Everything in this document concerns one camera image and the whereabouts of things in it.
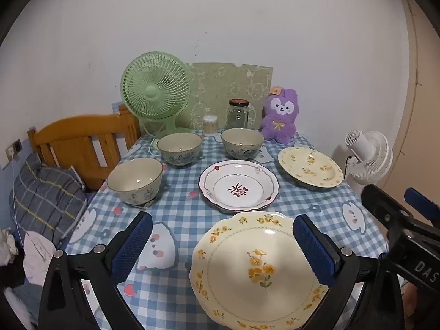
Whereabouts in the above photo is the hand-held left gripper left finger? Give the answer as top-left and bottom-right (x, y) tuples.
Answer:
(38, 211), (153, 330)

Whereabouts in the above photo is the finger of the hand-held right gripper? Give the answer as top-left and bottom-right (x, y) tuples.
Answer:
(405, 187), (440, 224)
(361, 184), (416, 234)

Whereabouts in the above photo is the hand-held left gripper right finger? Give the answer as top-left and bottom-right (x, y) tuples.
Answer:
(292, 214), (403, 330)

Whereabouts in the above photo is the beige floral ceramic bowl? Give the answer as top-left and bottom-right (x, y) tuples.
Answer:
(107, 158), (163, 207)
(221, 128), (265, 160)
(157, 132), (203, 166)

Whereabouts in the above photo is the deep yellow floral plate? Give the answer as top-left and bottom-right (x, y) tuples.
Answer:
(278, 146), (344, 190)

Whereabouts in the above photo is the large yellow floral plate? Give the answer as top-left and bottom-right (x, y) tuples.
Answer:
(190, 211), (331, 330)

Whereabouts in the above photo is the white plate with red pattern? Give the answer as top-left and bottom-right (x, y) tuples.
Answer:
(199, 160), (280, 213)

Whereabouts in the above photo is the person's right forearm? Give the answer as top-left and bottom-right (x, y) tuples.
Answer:
(404, 284), (419, 330)

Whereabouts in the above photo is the white clip fan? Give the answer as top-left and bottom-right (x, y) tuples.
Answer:
(345, 130), (393, 188)

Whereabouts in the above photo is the blue checked tablecloth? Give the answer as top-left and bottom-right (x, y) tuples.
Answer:
(65, 131), (391, 330)

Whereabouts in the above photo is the pale pink garment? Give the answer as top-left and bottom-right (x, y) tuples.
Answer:
(22, 230), (58, 287)

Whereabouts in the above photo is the grey plaid pillow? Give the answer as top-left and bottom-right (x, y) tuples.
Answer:
(14, 153), (86, 244)

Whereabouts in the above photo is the wooden bed headboard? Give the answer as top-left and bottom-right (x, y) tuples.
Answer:
(27, 105), (141, 189)

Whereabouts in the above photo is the white crumpled cloth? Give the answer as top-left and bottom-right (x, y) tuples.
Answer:
(0, 229), (18, 266)

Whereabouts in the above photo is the purple plush toy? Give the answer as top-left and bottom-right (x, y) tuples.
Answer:
(259, 87), (299, 144)

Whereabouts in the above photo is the cotton swab container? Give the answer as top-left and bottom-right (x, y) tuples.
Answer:
(203, 114), (218, 135)

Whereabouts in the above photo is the glass jar with dark lid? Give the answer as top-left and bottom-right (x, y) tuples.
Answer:
(226, 99), (250, 129)

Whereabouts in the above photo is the green desk fan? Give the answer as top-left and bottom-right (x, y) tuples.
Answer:
(120, 51), (198, 150)

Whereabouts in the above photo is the green printed board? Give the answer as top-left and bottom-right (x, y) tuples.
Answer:
(187, 62), (274, 131)

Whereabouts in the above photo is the black power cable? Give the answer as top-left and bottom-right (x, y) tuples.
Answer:
(345, 156), (360, 179)

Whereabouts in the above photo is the white fan cable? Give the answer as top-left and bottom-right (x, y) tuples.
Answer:
(142, 120), (163, 155)

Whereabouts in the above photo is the thin white cable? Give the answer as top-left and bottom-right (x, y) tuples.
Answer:
(10, 156), (26, 246)

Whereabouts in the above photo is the wall socket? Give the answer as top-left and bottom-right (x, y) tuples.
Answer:
(6, 139), (23, 164)

